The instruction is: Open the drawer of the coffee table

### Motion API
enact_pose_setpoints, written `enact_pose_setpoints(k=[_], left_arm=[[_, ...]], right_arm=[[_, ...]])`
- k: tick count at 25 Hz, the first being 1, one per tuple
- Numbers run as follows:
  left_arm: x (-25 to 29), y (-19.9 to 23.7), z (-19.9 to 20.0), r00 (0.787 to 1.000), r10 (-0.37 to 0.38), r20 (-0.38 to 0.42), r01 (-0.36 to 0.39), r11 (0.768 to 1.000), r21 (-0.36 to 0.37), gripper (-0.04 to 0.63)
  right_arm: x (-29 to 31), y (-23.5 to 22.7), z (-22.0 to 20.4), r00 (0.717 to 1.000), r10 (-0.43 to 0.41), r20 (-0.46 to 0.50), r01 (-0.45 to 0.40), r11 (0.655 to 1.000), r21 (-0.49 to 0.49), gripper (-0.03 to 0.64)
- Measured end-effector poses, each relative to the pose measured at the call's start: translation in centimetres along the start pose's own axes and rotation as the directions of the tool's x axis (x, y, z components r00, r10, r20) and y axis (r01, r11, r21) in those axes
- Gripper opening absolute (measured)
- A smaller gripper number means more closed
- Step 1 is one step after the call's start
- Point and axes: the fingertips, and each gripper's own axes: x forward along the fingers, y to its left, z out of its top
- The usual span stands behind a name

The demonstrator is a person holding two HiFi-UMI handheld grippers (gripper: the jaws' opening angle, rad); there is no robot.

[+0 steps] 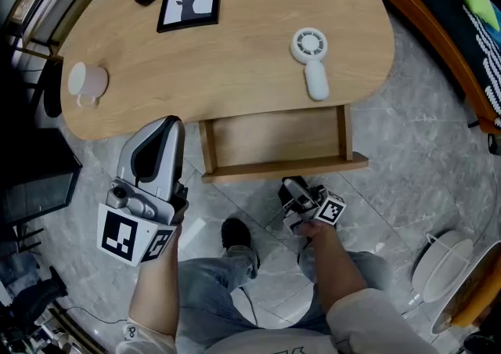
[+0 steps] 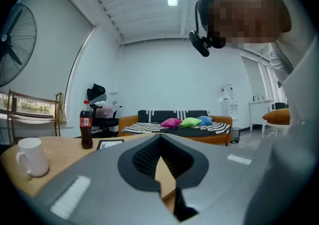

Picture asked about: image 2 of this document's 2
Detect black framed deer picture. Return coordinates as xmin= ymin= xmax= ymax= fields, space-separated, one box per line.
xmin=96 ymin=139 xmax=125 ymax=150

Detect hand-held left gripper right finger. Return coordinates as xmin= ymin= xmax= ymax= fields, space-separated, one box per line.
xmin=160 ymin=133 xmax=271 ymax=225

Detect clear plastic storage bin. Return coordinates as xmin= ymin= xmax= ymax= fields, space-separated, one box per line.
xmin=96 ymin=92 xmax=119 ymax=121

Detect pink star pillow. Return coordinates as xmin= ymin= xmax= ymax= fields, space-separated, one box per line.
xmin=160 ymin=117 xmax=183 ymax=128

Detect wooden shelf rack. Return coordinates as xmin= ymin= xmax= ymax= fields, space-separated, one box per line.
xmin=6 ymin=89 xmax=66 ymax=145

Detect black white striped blanket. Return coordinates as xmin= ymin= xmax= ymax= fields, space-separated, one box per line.
xmin=122 ymin=110 xmax=231 ymax=135

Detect orange sofa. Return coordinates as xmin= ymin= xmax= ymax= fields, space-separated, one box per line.
xmin=118 ymin=110 xmax=233 ymax=146

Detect clear water jug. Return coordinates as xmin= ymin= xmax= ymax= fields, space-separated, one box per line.
xmin=221 ymin=81 xmax=234 ymax=101

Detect person's head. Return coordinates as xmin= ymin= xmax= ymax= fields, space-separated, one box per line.
xmin=206 ymin=0 xmax=292 ymax=49

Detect black head-worn camera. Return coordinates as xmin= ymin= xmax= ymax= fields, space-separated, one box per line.
xmin=188 ymin=30 xmax=211 ymax=57

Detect black head strap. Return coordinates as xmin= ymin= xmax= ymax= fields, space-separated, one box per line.
xmin=194 ymin=0 xmax=226 ymax=49

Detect white mug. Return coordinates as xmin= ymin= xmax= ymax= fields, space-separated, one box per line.
xmin=16 ymin=137 xmax=50 ymax=178

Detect orange cushion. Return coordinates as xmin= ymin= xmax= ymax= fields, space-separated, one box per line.
xmin=262 ymin=108 xmax=291 ymax=125

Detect black wire waste bin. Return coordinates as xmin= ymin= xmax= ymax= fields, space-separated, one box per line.
xmin=230 ymin=127 xmax=241 ymax=144

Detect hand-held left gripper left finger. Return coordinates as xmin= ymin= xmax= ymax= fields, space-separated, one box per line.
xmin=33 ymin=133 xmax=179 ymax=225

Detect person's white t-shirt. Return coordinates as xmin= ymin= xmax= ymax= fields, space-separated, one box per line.
xmin=254 ymin=0 xmax=319 ymax=225

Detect cola bottle with red cap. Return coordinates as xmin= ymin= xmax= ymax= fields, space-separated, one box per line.
xmin=79 ymin=100 xmax=94 ymax=149

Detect blue star pillow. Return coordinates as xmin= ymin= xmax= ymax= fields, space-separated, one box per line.
xmin=196 ymin=115 xmax=214 ymax=126

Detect black standing floor fan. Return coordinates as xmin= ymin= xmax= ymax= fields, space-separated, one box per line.
xmin=0 ymin=3 xmax=37 ymax=88

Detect white side cabinet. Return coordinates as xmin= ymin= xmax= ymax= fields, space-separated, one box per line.
xmin=249 ymin=99 xmax=275 ymax=132

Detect black wall cable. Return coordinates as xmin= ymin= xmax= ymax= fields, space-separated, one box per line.
xmin=65 ymin=26 xmax=97 ymax=120

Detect black office chair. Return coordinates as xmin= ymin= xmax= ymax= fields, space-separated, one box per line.
xmin=86 ymin=83 xmax=120 ymax=137

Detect wooden oval coffee table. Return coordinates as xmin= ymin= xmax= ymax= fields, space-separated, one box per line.
xmin=0 ymin=133 xmax=180 ymax=214

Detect green star pillow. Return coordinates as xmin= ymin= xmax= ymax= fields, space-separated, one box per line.
xmin=179 ymin=117 xmax=202 ymax=128

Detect white water dispenser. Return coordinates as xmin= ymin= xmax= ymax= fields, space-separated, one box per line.
xmin=220 ymin=99 xmax=239 ymax=130

